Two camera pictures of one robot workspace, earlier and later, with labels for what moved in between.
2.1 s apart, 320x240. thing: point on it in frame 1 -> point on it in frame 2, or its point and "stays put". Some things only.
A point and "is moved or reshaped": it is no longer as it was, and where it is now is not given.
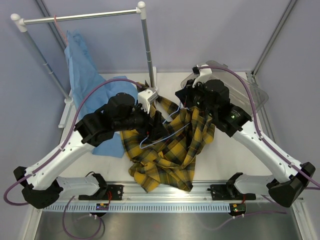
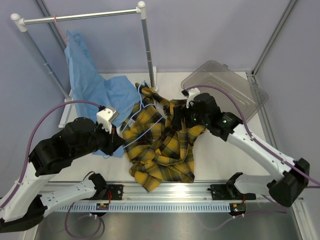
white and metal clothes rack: [22, 23] stays put
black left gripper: [153, 128] -> [114, 141]
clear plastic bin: [243, 91] stays put
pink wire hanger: [55, 18] stays put
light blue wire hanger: [167, 137] -> [140, 107]
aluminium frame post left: [45, 14] stays put
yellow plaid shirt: [169, 161] is moved or reshaped
